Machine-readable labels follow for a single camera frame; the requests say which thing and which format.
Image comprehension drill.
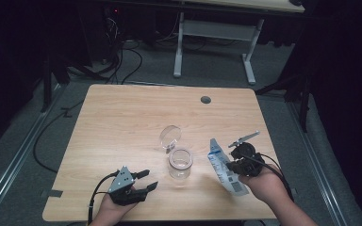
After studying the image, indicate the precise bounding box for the left hand-held gripper black cable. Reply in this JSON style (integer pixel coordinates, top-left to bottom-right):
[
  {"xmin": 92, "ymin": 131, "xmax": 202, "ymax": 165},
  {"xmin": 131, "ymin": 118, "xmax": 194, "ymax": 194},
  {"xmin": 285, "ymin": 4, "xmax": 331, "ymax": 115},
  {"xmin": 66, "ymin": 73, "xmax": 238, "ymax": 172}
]
[{"xmin": 87, "ymin": 169, "xmax": 121, "ymax": 226}]

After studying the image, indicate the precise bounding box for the right hand-held gripper black cable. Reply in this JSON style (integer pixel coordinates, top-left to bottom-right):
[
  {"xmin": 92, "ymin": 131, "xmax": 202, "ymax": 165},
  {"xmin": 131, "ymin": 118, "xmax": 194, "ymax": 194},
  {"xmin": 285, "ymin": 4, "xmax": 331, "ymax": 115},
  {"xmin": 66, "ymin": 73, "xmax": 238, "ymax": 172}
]
[{"xmin": 248, "ymin": 153, "xmax": 295, "ymax": 202}]

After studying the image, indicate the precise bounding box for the hand-held gripper black cable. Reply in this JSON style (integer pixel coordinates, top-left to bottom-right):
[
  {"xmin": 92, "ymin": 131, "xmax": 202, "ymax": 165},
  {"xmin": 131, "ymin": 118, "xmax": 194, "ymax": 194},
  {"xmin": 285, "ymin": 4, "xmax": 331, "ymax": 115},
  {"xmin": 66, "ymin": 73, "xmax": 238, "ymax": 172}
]
[
  {"xmin": 248, "ymin": 153, "xmax": 295, "ymax": 202},
  {"xmin": 87, "ymin": 169, "xmax": 121, "ymax": 226}
]

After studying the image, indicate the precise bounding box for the metal floor rail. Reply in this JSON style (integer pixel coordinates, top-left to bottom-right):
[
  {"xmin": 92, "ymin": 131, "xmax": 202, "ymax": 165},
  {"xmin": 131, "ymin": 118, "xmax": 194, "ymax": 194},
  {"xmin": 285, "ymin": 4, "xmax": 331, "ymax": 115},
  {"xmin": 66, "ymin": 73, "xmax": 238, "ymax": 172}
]
[
  {"xmin": 0, "ymin": 84, "xmax": 68, "ymax": 222},
  {"xmin": 287, "ymin": 100, "xmax": 349, "ymax": 226}
]

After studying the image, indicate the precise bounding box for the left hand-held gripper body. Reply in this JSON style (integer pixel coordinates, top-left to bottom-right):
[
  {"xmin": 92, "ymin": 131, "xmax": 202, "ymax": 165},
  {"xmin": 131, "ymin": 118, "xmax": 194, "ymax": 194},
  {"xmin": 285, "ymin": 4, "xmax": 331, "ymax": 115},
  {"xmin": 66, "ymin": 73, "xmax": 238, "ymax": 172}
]
[{"xmin": 107, "ymin": 166, "xmax": 148, "ymax": 206}]

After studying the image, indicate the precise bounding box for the person's right hand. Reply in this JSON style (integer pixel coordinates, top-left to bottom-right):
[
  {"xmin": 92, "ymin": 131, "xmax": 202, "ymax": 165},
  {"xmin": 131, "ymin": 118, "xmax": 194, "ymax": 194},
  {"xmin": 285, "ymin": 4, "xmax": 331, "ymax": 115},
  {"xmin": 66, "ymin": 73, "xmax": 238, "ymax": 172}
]
[{"xmin": 239, "ymin": 166, "xmax": 288, "ymax": 206}]

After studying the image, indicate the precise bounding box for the bundle of black cables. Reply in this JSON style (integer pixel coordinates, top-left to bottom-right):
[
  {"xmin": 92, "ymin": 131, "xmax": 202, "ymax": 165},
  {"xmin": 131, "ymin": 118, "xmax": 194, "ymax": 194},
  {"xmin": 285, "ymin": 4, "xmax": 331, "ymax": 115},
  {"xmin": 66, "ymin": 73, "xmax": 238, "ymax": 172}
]
[{"xmin": 102, "ymin": 12, "xmax": 144, "ymax": 86}]

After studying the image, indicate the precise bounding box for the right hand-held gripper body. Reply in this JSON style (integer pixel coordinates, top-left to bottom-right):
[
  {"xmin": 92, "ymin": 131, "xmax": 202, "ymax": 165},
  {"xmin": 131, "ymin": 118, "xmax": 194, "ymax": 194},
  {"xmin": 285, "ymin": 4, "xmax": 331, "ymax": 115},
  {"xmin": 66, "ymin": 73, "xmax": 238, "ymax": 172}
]
[{"xmin": 228, "ymin": 131, "xmax": 265, "ymax": 177}]

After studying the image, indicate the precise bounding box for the long black floor cable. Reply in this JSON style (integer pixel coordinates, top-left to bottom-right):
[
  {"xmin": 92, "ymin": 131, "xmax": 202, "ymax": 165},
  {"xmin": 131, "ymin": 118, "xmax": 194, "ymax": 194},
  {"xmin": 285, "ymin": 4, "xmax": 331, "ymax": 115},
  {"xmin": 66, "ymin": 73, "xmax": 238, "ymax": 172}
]
[{"xmin": 32, "ymin": 100, "xmax": 86, "ymax": 174}]

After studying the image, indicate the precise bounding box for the person's left hand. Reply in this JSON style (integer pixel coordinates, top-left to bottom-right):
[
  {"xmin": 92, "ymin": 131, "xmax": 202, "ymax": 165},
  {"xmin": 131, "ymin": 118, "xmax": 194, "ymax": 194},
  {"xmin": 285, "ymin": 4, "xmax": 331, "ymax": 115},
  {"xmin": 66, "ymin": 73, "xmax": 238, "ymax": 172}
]
[{"xmin": 95, "ymin": 192, "xmax": 138, "ymax": 220}]

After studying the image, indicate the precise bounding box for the black metal stand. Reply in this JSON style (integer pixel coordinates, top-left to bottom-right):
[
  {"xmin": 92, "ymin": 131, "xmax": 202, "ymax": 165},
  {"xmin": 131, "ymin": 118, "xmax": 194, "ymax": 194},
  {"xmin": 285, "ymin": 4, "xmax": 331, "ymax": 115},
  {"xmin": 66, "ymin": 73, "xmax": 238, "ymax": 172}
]
[
  {"xmin": 255, "ymin": 71, "xmax": 313, "ymax": 134},
  {"xmin": 41, "ymin": 56, "xmax": 73, "ymax": 113}
]

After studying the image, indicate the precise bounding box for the white-framed desk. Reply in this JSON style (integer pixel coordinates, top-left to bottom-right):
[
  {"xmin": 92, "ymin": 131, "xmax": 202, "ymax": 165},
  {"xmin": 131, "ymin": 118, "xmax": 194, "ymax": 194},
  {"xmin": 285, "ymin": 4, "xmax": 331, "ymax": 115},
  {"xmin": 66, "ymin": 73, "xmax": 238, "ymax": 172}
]
[{"xmin": 173, "ymin": 0, "xmax": 305, "ymax": 86}]

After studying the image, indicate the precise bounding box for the white and blue pouch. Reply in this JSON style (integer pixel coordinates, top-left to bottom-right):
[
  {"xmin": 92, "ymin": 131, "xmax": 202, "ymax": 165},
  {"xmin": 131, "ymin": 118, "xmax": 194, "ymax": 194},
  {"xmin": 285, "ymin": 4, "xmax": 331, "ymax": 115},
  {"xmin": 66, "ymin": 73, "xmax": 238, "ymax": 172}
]
[{"xmin": 206, "ymin": 137, "xmax": 250, "ymax": 198}]

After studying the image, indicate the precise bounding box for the clear glass jar with lid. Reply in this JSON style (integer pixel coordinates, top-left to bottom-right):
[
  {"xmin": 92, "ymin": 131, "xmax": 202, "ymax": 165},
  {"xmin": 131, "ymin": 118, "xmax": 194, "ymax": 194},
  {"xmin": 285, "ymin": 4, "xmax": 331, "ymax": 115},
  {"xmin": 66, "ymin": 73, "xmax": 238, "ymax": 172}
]
[{"xmin": 158, "ymin": 124, "xmax": 194, "ymax": 181}]

